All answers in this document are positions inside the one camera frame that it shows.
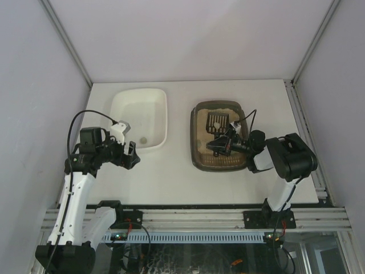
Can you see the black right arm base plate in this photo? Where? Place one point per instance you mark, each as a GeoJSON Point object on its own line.
{"type": "Point", "coordinates": [260, 220]}

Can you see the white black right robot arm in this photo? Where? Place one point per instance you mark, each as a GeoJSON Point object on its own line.
{"type": "Point", "coordinates": [291, 158]}

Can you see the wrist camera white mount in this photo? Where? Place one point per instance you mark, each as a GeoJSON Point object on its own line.
{"type": "Point", "coordinates": [119, 131]}
{"type": "Point", "coordinates": [236, 126]}

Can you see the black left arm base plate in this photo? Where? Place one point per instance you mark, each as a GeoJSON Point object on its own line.
{"type": "Point", "coordinates": [126, 218]}

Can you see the aluminium frame post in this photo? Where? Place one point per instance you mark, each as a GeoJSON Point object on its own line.
{"type": "Point", "coordinates": [64, 37]}
{"type": "Point", "coordinates": [316, 40]}

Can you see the grey slotted cable duct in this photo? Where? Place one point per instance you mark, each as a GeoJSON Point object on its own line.
{"type": "Point", "coordinates": [140, 237]}

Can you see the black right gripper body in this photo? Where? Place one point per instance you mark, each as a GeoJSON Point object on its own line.
{"type": "Point", "coordinates": [227, 141]}

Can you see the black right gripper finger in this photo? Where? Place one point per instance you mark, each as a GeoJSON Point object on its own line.
{"type": "Point", "coordinates": [217, 144]}
{"type": "Point", "coordinates": [220, 152]}

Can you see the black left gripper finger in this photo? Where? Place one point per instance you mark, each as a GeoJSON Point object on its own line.
{"type": "Point", "coordinates": [131, 147]}
{"type": "Point", "coordinates": [134, 160]}

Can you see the white plastic tub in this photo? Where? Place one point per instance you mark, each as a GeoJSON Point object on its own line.
{"type": "Point", "coordinates": [145, 109]}

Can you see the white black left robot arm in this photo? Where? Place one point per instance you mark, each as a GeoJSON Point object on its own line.
{"type": "Point", "coordinates": [71, 246]}

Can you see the aluminium front rail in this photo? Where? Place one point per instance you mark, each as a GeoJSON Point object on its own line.
{"type": "Point", "coordinates": [301, 220]}

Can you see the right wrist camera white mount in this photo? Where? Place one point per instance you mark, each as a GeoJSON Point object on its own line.
{"type": "Point", "coordinates": [236, 126]}

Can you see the aluminium frame post left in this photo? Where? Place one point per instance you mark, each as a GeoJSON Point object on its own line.
{"type": "Point", "coordinates": [64, 37]}

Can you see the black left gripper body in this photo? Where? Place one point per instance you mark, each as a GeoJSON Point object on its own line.
{"type": "Point", "coordinates": [125, 155]}

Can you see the aluminium frame post right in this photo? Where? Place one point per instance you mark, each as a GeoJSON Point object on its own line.
{"type": "Point", "coordinates": [316, 40]}

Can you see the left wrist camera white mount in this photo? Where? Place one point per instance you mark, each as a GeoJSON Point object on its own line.
{"type": "Point", "coordinates": [119, 131]}

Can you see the black litter scoop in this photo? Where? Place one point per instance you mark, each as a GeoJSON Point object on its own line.
{"type": "Point", "coordinates": [221, 118]}

